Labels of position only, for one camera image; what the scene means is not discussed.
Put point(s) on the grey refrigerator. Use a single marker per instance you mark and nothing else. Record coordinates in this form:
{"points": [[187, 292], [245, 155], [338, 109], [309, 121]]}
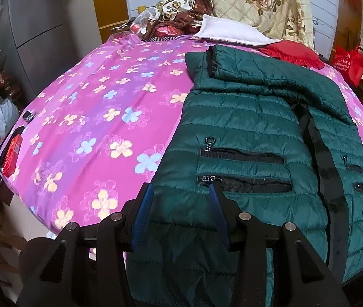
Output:
{"points": [[40, 22]]}

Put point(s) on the brown floral blanket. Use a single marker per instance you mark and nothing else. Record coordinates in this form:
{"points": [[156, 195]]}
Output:
{"points": [[175, 12]]}

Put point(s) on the white plastic bag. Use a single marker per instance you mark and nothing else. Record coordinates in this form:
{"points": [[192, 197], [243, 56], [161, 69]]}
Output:
{"points": [[5, 118]]}

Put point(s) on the red shopping bag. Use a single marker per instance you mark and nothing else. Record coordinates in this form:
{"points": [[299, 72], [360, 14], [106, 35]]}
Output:
{"points": [[349, 65]]}

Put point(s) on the pink floral bed sheet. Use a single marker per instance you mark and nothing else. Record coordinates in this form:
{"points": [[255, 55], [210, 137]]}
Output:
{"points": [[88, 102]]}

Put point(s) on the clear plastic bag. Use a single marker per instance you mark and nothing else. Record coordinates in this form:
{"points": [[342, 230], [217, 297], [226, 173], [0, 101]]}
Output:
{"points": [[141, 22]]}

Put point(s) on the small black object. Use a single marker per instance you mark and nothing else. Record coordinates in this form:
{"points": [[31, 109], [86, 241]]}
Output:
{"points": [[29, 116]]}

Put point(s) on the green puffer jacket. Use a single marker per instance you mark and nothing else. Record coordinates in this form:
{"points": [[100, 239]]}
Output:
{"points": [[248, 128]]}

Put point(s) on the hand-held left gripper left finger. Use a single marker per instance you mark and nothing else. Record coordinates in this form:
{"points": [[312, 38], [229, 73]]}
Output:
{"points": [[141, 217]]}

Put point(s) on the yellow wooden door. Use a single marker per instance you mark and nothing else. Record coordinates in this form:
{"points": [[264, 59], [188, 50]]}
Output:
{"points": [[111, 3]]}

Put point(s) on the red flat packet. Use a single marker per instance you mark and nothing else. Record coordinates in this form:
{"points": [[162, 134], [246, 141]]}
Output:
{"points": [[11, 155]]}

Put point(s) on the red frilled pillow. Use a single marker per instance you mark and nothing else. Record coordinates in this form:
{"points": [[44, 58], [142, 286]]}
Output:
{"points": [[296, 52]]}

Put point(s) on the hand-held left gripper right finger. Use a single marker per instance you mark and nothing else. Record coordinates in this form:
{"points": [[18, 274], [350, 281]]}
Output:
{"points": [[220, 212]]}

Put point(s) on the beige rose print quilt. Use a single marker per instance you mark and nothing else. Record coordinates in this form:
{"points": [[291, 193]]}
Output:
{"points": [[258, 0]]}

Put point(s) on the red foil packet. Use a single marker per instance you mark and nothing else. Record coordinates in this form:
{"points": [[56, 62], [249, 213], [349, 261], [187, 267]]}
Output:
{"points": [[166, 31]]}

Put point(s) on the white pillow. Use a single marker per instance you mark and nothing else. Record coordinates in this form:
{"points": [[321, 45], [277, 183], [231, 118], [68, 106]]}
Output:
{"points": [[229, 30]]}

